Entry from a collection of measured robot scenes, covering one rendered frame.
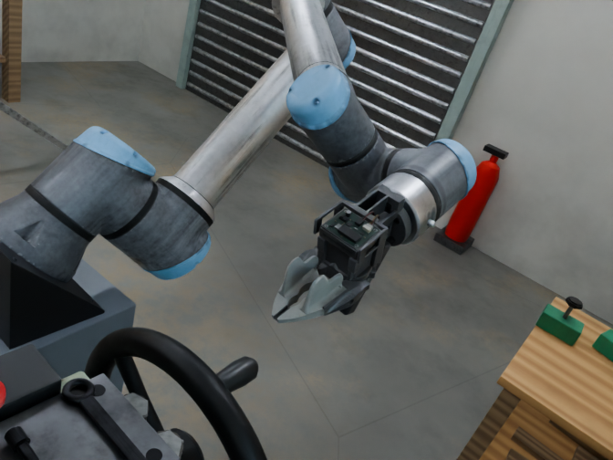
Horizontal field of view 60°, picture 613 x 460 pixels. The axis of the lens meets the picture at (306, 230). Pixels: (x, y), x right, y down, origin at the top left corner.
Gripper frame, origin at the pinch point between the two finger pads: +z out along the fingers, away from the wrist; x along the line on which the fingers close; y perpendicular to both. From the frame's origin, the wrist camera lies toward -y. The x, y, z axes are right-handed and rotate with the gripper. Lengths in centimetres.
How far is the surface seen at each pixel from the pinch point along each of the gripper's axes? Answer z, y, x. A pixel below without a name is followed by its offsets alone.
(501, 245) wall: -209, -163, -25
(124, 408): 21.3, 16.8, 5.9
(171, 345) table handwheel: 13.9, 9.0, -0.5
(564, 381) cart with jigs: -70, -67, 32
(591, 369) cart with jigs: -83, -71, 36
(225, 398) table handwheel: 13.8, 8.6, 6.6
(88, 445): 24.3, 17.9, 7.0
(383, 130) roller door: -209, -132, -116
